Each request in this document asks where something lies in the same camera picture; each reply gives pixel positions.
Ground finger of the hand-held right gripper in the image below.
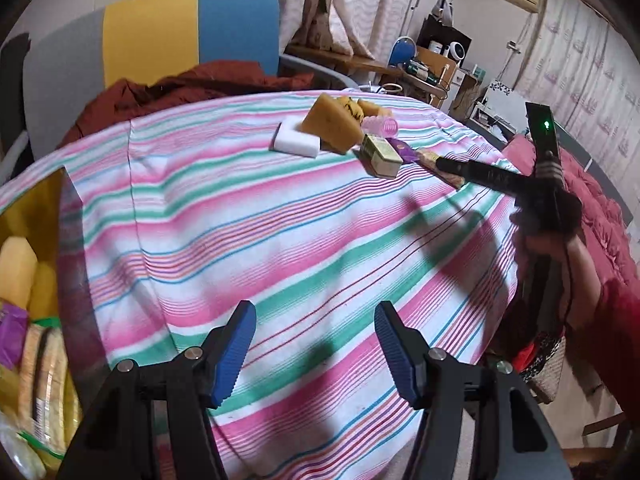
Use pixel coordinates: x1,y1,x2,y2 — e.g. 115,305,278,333
435,156,538,197

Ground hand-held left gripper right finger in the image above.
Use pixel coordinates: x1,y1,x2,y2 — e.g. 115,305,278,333
374,301,573,480

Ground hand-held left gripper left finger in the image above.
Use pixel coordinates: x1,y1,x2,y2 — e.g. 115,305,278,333
55,300,257,480

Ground clear cracker packet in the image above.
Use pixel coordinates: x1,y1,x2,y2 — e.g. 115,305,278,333
17,322,83,456
417,149,468,190

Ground yellow socks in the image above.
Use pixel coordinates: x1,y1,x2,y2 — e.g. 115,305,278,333
334,94,368,123

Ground gold tin box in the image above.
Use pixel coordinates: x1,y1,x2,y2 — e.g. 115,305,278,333
0,166,101,480

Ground person's right forearm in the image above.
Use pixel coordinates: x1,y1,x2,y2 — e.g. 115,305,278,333
565,240,640,333

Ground person's right hand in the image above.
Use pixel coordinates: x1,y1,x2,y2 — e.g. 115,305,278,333
509,212,588,271

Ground grey bed headboard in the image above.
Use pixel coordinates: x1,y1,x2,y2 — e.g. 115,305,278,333
555,120,636,226

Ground red quilt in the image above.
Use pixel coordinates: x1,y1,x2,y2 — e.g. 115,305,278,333
502,135,640,281

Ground purple snack packet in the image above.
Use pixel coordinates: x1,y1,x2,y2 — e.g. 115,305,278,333
0,305,28,368
390,139,418,163

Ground white leaf pattern storage box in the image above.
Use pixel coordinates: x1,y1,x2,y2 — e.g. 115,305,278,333
472,77,526,136

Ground green small box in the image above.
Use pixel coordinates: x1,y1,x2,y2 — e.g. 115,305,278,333
360,133,404,178

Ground pink hair roller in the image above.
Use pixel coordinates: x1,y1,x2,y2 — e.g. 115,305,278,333
361,115,399,138

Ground brown cardboard box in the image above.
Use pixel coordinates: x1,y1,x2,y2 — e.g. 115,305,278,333
400,46,481,111

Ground pink green striped tablecloth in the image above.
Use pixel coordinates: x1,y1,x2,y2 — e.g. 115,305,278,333
0,87,521,480

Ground blue water jug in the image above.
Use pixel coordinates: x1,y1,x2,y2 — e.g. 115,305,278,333
389,36,418,67

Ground woven patterned bag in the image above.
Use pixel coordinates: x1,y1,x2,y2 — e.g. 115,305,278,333
520,335,567,404

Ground black cabinet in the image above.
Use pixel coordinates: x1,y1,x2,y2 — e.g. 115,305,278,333
417,14,473,68

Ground large orange sponge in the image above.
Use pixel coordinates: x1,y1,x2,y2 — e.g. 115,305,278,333
302,92,365,155

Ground wooden side desk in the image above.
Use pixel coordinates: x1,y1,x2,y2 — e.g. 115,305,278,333
285,42,406,83

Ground white grey iron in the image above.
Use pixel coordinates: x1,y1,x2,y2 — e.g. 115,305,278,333
432,0,456,26

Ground white metal pole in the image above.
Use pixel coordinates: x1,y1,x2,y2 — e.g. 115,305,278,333
400,0,426,41

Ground white sponge block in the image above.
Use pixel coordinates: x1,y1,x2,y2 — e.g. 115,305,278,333
272,116,322,159

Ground printed cardboard box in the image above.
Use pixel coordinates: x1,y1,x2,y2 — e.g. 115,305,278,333
305,10,337,52

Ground yellow sponge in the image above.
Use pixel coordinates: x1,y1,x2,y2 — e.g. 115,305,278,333
0,235,38,311

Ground dark red jacket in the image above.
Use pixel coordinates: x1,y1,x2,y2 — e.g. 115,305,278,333
57,60,316,148

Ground grey yellow blue chair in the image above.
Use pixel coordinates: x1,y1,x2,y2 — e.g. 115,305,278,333
0,0,361,181

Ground black rolled mat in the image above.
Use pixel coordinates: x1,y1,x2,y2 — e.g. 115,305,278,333
0,32,32,161

